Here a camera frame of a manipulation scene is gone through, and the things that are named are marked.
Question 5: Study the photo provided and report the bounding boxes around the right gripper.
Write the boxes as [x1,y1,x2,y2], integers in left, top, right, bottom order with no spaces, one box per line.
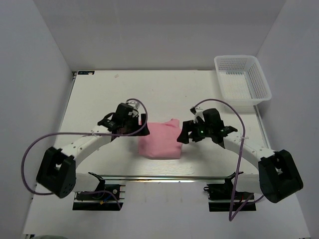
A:
[177,118,213,144]

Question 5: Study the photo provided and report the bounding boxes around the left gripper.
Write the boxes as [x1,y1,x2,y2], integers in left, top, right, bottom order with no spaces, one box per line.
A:
[123,114,150,136]

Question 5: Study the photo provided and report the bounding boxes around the pink t shirt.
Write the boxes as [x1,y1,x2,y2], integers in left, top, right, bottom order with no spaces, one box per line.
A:
[138,119,182,159]

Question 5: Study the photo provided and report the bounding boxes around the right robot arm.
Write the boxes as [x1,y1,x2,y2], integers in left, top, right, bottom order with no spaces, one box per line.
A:
[177,107,304,203]

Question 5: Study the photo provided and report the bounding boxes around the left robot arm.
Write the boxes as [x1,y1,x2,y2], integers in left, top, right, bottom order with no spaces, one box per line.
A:
[36,111,150,199]

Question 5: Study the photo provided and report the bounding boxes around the blue label sticker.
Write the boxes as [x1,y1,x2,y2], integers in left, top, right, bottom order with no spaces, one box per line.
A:
[77,71,95,75]

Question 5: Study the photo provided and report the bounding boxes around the white plastic basket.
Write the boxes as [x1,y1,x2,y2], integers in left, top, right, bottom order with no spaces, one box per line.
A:
[214,55,272,107]

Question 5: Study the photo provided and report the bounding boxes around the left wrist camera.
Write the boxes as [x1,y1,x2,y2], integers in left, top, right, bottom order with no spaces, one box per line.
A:
[114,100,141,122]

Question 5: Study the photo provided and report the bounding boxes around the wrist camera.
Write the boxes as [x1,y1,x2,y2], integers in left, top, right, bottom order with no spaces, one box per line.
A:
[114,100,141,122]
[190,107,204,123]

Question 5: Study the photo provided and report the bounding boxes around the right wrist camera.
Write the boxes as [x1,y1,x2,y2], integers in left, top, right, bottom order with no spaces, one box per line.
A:
[190,107,204,123]

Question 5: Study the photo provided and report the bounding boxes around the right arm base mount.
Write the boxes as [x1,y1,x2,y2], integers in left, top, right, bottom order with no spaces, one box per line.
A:
[203,172,251,212]

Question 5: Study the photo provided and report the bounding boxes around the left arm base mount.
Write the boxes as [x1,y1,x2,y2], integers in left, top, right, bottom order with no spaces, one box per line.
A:
[72,172,125,211]

